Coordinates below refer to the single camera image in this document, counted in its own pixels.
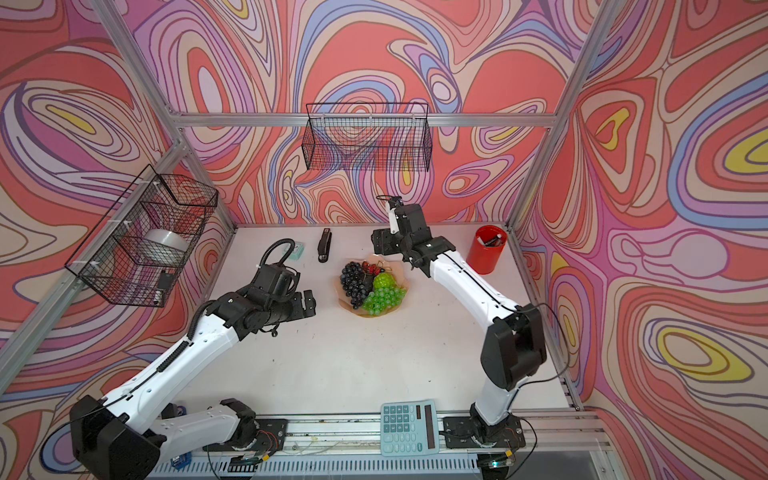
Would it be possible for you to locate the pink scalloped fruit bowl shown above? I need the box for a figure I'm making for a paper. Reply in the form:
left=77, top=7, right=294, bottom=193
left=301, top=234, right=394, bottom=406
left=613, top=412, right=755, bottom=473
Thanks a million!
left=334, top=256, right=409, bottom=318

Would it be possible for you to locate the red cherries cluster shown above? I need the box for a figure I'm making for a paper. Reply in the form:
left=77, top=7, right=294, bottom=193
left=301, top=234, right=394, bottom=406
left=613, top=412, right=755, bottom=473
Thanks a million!
left=362, top=261, right=385, bottom=277

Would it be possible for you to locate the green bumpy round fruit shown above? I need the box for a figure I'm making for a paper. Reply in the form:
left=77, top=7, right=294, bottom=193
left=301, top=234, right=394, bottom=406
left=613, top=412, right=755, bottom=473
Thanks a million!
left=373, top=272, right=398, bottom=290

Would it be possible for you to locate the green grape bunch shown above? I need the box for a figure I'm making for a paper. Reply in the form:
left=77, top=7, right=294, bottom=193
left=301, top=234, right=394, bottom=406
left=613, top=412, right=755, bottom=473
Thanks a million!
left=362, top=286, right=407, bottom=317

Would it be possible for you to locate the black grape bunch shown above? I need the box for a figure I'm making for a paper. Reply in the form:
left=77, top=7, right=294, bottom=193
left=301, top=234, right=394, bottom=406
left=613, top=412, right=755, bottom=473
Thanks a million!
left=340, top=261, right=374, bottom=310

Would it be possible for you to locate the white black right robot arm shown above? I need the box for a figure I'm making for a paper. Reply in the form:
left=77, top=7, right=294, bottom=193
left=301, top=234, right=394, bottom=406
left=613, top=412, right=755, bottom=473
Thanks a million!
left=371, top=194, right=547, bottom=443

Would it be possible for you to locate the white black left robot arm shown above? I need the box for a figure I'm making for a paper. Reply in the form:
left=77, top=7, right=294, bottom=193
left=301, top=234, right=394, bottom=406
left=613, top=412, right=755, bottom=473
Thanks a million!
left=70, top=253, right=316, bottom=479

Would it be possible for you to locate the small teal clock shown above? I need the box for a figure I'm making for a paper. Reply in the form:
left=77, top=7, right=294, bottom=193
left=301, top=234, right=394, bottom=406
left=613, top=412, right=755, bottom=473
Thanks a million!
left=289, top=241, right=305, bottom=261

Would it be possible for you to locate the red cup holder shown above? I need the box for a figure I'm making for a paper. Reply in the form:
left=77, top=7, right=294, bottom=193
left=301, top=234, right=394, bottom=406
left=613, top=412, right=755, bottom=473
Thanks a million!
left=467, top=225, right=508, bottom=275

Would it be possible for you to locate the silver tape roll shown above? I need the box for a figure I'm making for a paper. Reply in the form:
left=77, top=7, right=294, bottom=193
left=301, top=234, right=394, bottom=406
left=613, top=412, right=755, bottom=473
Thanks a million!
left=139, top=229, right=189, bottom=267

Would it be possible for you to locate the blue black handheld tool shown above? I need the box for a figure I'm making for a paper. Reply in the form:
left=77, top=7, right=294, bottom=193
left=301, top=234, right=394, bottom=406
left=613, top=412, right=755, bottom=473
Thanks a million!
left=170, top=452, right=192, bottom=470

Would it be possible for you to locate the teal calculator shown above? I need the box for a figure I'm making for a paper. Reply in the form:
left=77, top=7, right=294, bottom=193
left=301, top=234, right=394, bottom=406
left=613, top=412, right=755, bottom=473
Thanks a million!
left=380, top=400, right=440, bottom=457

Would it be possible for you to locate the black wire basket back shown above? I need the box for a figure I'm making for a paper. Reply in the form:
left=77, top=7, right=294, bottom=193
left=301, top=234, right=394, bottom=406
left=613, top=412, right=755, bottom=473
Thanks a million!
left=301, top=101, right=433, bottom=172

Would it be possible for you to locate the black wire basket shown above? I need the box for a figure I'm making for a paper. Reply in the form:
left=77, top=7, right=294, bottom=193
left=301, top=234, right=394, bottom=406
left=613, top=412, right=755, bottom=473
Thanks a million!
left=301, top=101, right=433, bottom=172
left=65, top=166, right=219, bottom=308

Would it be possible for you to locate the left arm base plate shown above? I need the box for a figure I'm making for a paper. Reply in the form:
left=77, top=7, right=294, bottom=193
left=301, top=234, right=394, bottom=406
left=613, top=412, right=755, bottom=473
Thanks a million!
left=202, top=418, right=288, bottom=455

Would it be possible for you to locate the black wire basket left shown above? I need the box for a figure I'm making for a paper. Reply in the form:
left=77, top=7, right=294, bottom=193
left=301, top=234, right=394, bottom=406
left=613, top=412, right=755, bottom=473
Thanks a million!
left=65, top=166, right=219, bottom=308

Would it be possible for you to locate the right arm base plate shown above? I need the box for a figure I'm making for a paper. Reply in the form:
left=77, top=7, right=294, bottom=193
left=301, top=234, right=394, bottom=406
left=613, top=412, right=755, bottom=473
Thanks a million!
left=439, top=415, right=526, bottom=451

